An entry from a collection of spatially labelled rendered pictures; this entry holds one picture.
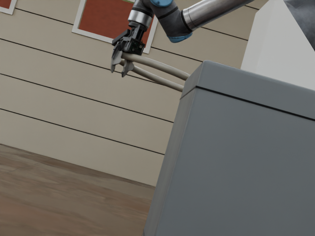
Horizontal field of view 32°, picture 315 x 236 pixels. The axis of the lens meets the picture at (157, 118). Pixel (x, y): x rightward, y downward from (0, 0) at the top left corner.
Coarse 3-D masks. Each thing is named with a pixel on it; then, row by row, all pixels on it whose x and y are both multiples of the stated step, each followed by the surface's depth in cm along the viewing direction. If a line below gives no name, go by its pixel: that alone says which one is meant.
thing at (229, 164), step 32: (192, 96) 113; (224, 96) 112; (256, 96) 112; (288, 96) 112; (192, 128) 111; (224, 128) 111; (256, 128) 112; (288, 128) 112; (192, 160) 111; (224, 160) 111; (256, 160) 112; (288, 160) 112; (160, 192) 126; (192, 192) 111; (224, 192) 111; (256, 192) 111; (288, 192) 112; (160, 224) 111; (192, 224) 111; (224, 224) 111; (256, 224) 111; (288, 224) 111
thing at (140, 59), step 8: (128, 56) 218; (136, 56) 216; (120, 64) 245; (144, 64) 214; (152, 64) 213; (160, 64) 212; (136, 72) 253; (144, 72) 255; (168, 72) 212; (176, 72) 212; (184, 72) 213; (152, 80) 258; (160, 80) 258; (184, 80) 214; (176, 88) 257
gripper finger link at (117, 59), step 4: (120, 52) 219; (116, 56) 220; (120, 56) 219; (112, 60) 220; (116, 60) 219; (120, 60) 217; (112, 64) 220; (116, 64) 218; (112, 68) 220; (112, 72) 221
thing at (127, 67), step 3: (126, 60) 223; (129, 60) 223; (126, 63) 224; (129, 63) 223; (132, 63) 221; (123, 66) 224; (126, 66) 223; (129, 66) 223; (132, 66) 221; (123, 69) 224; (126, 69) 224; (129, 69) 222; (132, 69) 221; (123, 72) 223; (126, 72) 224; (123, 75) 224
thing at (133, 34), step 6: (132, 24) 219; (138, 24) 218; (132, 30) 221; (138, 30) 216; (144, 30) 218; (132, 36) 219; (138, 36) 218; (120, 42) 222; (126, 42) 220; (132, 42) 216; (138, 42) 218; (126, 48) 216; (132, 48) 217; (138, 48) 218; (138, 54) 219
